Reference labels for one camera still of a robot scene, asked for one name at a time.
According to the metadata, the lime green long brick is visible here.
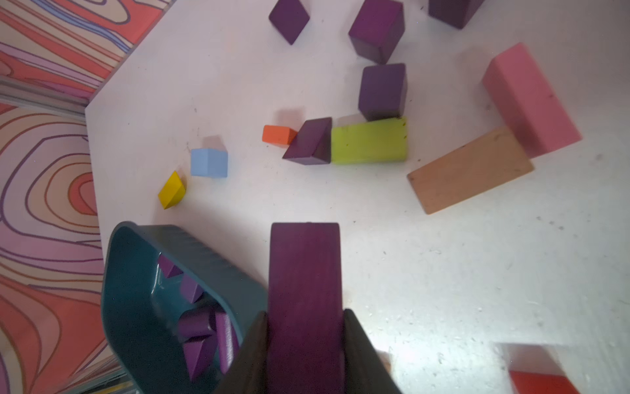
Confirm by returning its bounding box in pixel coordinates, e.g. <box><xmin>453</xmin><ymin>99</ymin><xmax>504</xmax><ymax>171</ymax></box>
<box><xmin>331</xmin><ymin>118</ymin><xmax>408</xmax><ymax>164</ymax></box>

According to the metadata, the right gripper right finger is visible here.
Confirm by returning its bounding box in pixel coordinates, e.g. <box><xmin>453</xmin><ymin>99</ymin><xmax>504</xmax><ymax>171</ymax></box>
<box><xmin>343</xmin><ymin>309</ymin><xmax>401</xmax><ymax>394</ymax></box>

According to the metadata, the pink long brick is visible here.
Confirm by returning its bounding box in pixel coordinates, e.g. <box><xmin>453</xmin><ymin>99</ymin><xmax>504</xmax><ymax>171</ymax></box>
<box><xmin>482</xmin><ymin>43</ymin><xmax>582</xmax><ymax>159</ymax></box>

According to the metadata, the purple triangular prism brick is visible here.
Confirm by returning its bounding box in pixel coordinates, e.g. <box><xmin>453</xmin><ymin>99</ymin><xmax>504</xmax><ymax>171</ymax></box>
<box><xmin>182</xmin><ymin>335</ymin><xmax>218</xmax><ymax>382</ymax></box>

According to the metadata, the light blue cube brick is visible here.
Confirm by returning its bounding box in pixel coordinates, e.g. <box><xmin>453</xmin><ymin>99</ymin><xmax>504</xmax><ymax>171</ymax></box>
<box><xmin>190</xmin><ymin>149</ymin><xmax>228</xmax><ymax>178</ymax></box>

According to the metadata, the red cube brick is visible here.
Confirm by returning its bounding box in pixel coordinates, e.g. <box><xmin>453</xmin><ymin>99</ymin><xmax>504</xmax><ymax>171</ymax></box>
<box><xmin>510</xmin><ymin>371</ymin><xmax>579</xmax><ymax>394</ymax></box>

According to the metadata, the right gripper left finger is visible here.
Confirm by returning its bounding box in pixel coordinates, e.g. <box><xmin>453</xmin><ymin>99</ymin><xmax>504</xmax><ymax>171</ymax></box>
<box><xmin>213</xmin><ymin>311</ymin><xmax>268</xmax><ymax>394</ymax></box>

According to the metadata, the teal plastic storage bin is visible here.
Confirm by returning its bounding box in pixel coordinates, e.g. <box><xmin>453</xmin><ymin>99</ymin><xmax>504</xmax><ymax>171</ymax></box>
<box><xmin>101</xmin><ymin>222</ymin><xmax>267</xmax><ymax>393</ymax></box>

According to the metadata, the small orange brick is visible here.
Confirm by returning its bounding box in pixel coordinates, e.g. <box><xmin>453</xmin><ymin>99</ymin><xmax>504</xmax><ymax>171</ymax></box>
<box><xmin>262</xmin><ymin>125</ymin><xmax>298</xmax><ymax>147</ymax></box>

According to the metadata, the purple cube brick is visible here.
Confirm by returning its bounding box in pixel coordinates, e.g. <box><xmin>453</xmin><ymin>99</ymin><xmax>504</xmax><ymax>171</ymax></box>
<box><xmin>268</xmin><ymin>0</ymin><xmax>310</xmax><ymax>45</ymax></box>
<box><xmin>180</xmin><ymin>275</ymin><xmax>203</xmax><ymax>304</ymax></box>
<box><xmin>359</xmin><ymin>63</ymin><xmax>408</xmax><ymax>121</ymax></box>
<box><xmin>428</xmin><ymin>0</ymin><xmax>484</xmax><ymax>30</ymax></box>

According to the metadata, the purple wedge brick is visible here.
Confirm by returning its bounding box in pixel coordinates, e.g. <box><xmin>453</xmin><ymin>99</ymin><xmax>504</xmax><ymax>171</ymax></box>
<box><xmin>282</xmin><ymin>118</ymin><xmax>332</xmax><ymax>165</ymax></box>

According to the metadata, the yellow wedge brick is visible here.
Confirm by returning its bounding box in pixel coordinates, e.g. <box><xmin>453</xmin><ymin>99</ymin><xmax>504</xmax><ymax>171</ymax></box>
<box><xmin>158</xmin><ymin>171</ymin><xmax>186</xmax><ymax>209</ymax></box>

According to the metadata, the natural wood block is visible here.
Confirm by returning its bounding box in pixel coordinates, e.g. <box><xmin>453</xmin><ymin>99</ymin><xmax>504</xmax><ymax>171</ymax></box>
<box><xmin>408</xmin><ymin>127</ymin><xmax>534</xmax><ymax>214</ymax></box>

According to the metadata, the light purple brick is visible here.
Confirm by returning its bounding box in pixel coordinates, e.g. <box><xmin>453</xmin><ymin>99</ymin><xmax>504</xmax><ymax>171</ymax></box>
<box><xmin>157</xmin><ymin>254</ymin><xmax>183</xmax><ymax>279</ymax></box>

